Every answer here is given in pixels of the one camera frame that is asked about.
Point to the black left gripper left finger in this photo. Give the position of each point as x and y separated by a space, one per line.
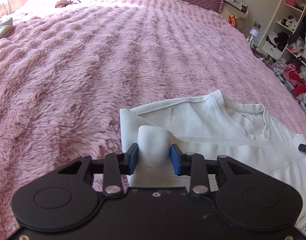
118 164

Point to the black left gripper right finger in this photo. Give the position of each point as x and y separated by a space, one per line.
192 165

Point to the white shirt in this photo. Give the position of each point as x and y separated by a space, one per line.
212 125

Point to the white wardrobe shelving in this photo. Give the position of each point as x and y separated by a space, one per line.
285 44

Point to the pink fluffy bed blanket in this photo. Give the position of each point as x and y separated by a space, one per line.
70 66

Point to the white bedside lamp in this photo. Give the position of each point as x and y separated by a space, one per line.
254 33

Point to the red snack bag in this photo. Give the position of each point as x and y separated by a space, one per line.
232 21

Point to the cream nightstand shelf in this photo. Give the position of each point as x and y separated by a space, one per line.
237 8

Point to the white knitted cloth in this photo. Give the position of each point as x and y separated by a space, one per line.
6 27

